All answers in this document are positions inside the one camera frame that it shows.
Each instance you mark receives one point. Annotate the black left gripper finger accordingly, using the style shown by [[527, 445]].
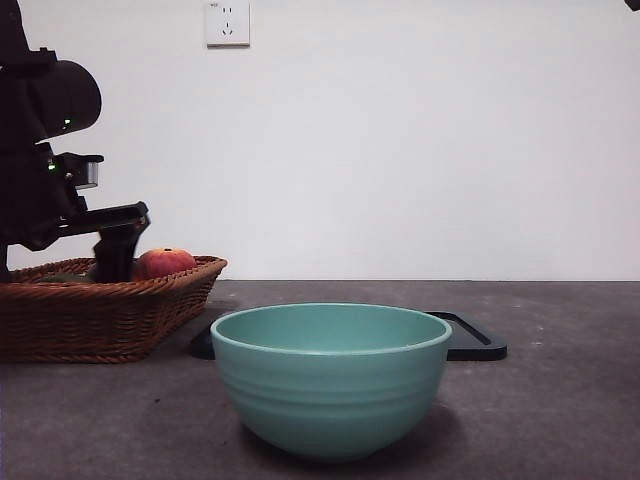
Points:
[[116, 255], [4, 265]]

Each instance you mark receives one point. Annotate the green avocado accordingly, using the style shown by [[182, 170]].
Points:
[[60, 279]]

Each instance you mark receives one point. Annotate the teal ceramic bowl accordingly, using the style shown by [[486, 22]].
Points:
[[330, 390]]

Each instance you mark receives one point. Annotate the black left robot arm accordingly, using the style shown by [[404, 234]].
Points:
[[30, 150]]

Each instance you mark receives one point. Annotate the red orange peach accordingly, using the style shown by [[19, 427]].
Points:
[[170, 261]]

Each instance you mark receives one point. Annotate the brown wicker basket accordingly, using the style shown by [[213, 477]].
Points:
[[90, 320]]

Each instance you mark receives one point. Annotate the black rectangular tray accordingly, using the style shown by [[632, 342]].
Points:
[[475, 345]]

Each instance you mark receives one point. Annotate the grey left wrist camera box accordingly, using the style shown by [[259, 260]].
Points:
[[91, 175]]

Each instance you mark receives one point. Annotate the white wall power socket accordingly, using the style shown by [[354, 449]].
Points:
[[229, 24]]

